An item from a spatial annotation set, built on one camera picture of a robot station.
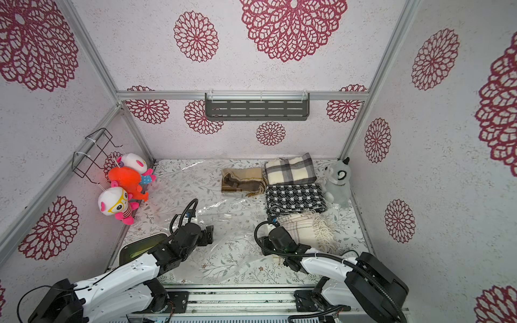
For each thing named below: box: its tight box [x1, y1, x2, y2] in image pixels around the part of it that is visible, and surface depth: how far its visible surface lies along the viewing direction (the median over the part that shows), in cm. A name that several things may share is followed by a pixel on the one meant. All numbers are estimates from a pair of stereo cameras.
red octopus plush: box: [108, 166, 149, 202], surface depth 90 cm
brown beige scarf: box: [221, 167, 268, 198], surface depth 105 cm
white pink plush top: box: [117, 152, 148, 173], surface depth 96 cm
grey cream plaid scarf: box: [264, 152, 318, 186], surface depth 110 cm
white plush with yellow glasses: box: [98, 186, 140, 226], surface depth 82 cm
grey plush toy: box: [322, 156, 353, 208], surface depth 97 cm
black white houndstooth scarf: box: [265, 183, 328, 218], surface depth 98 cm
